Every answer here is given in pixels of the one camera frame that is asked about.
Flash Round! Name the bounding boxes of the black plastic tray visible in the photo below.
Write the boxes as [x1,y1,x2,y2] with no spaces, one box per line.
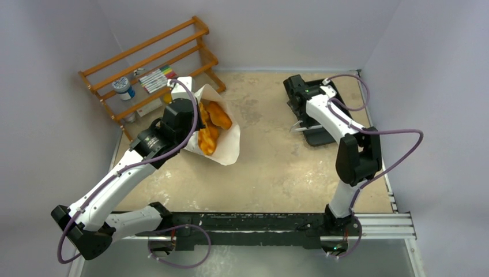
[295,82,363,147]

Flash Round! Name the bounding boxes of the patterned white paper bag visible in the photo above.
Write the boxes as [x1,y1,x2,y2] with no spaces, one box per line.
[185,84,240,166]

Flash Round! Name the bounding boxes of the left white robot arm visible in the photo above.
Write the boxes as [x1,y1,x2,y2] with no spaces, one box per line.
[51,97,202,260]

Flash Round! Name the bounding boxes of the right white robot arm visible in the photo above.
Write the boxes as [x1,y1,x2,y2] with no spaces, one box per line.
[283,74,382,235]

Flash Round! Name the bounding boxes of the braided fake bread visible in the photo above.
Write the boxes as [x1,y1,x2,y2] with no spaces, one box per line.
[198,102,219,155]

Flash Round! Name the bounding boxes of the round fake bread roll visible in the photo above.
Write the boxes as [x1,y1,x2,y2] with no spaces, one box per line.
[206,102,232,130]

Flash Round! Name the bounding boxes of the small white box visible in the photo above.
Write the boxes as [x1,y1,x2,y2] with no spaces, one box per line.
[137,99,163,117]

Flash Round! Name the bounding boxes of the pack of coloured markers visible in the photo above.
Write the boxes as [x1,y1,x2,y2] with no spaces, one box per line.
[139,65,178,93]

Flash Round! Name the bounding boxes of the blue lid jar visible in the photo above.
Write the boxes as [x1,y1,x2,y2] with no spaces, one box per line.
[112,77,135,101]

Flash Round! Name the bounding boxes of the orange wooden rack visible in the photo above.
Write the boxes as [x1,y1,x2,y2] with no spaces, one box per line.
[78,16,227,141]

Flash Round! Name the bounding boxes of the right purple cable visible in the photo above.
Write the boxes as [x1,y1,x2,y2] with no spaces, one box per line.
[325,74,425,215]

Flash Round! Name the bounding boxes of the purple cable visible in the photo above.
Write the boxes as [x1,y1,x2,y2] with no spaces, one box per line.
[57,79,200,264]
[325,74,425,215]

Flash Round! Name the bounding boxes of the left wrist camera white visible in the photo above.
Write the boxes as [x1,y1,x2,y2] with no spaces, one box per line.
[168,76,194,100]

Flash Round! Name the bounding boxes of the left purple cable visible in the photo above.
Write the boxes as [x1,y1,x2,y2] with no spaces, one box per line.
[57,79,200,264]

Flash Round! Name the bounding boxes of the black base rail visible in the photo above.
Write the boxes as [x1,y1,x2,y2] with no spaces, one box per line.
[134,201,362,251]

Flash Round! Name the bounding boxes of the aluminium frame rail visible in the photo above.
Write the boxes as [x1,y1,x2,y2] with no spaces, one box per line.
[106,212,415,241]

